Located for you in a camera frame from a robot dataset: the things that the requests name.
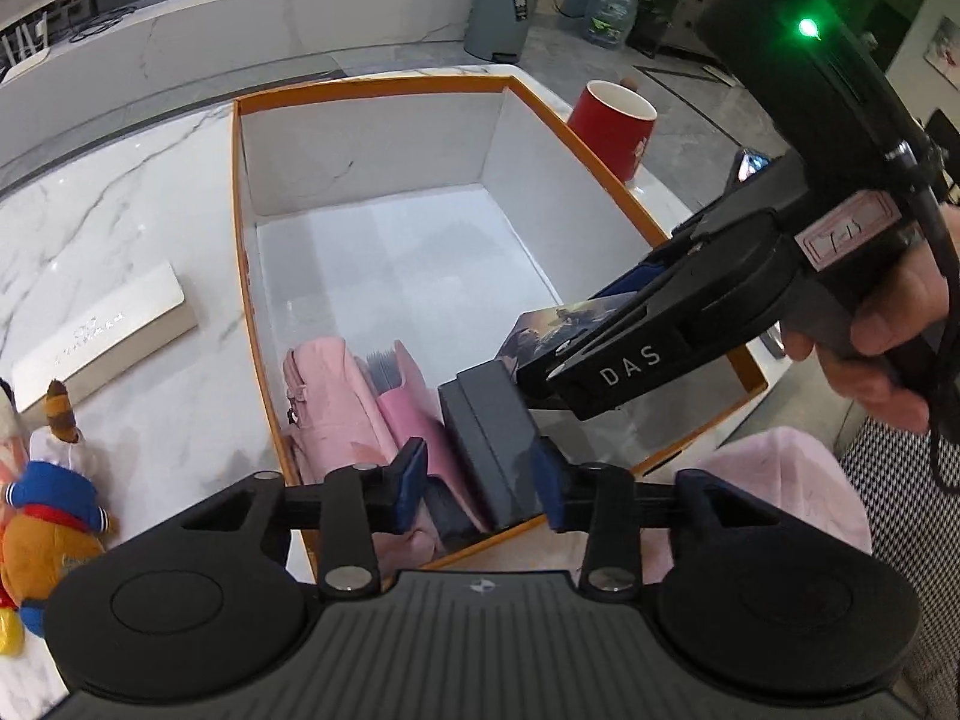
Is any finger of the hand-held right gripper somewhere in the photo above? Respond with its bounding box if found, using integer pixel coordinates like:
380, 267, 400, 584
517, 281, 676, 402
598, 221, 710, 301

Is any smartphone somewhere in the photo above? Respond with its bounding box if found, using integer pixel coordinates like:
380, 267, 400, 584
724, 150, 773, 200

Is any long white box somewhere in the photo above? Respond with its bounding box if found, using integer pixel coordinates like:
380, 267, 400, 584
11, 262, 200, 413

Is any grey trash can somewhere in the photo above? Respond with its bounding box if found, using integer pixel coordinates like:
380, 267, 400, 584
463, 0, 547, 65

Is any houndstooth garment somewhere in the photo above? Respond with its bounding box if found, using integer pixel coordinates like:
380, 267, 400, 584
836, 412, 960, 720

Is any white router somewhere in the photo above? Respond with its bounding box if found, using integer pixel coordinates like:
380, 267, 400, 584
0, 11, 50, 70

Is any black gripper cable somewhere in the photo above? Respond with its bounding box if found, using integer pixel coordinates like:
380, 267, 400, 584
885, 139, 960, 492

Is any pink pouch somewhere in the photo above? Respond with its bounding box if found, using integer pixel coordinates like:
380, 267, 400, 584
283, 337, 443, 571

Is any illustrated card box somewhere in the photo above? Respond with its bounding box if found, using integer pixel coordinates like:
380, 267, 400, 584
495, 298, 638, 377

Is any marble tv console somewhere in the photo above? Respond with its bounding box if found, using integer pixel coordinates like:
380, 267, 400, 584
0, 0, 481, 188

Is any pink garment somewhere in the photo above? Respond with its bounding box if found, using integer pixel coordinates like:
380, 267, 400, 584
630, 426, 875, 586

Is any person's right hand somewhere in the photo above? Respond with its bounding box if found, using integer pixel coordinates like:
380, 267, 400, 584
782, 206, 960, 434

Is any water jug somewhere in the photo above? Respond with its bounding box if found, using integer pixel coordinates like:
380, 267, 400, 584
583, 0, 640, 51

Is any orange-rimmed white box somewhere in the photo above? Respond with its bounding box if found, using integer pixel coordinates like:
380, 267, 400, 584
231, 64, 770, 593

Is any red mug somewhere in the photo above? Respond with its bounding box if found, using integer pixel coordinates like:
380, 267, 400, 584
566, 80, 659, 185

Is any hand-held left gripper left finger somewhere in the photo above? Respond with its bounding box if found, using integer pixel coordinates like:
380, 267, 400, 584
180, 437, 430, 601

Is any black box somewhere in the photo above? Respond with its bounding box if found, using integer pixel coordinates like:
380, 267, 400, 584
437, 360, 548, 530

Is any orange duck plush toy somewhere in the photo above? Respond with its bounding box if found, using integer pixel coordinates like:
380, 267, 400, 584
0, 379, 119, 657

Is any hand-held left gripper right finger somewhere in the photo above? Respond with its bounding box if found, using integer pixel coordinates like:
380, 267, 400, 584
531, 435, 796, 601

